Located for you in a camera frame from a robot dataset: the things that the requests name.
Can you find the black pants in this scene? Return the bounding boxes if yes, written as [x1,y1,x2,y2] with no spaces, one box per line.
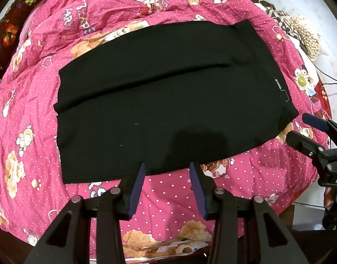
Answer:
[54,20,298,183]

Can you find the right hand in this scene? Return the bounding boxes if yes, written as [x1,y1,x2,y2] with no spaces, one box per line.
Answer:
[324,188,337,208]

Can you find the beige knitted cloth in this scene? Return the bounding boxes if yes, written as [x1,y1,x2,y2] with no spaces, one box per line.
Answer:
[286,16,321,62]

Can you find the brown patterned cloth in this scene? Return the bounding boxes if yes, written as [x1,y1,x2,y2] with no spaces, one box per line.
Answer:
[261,1,300,39]

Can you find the dark floral blanket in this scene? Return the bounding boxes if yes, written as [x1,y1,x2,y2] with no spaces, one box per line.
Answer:
[0,0,43,79]

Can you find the black cable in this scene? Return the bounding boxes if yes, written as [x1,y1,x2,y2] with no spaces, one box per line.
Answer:
[300,43,337,86]

